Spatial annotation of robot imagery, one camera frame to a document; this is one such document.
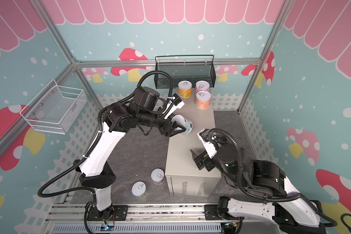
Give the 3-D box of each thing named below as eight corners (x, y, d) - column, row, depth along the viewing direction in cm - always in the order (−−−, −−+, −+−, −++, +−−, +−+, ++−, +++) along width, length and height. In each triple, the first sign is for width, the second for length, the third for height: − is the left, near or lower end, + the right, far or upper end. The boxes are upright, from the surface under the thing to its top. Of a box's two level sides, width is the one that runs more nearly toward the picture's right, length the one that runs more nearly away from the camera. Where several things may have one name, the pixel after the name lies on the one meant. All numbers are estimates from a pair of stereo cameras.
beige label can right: (151, 185, 85) (150, 181, 80) (153, 172, 90) (151, 168, 85) (164, 185, 85) (163, 181, 80) (164, 172, 90) (164, 168, 85)
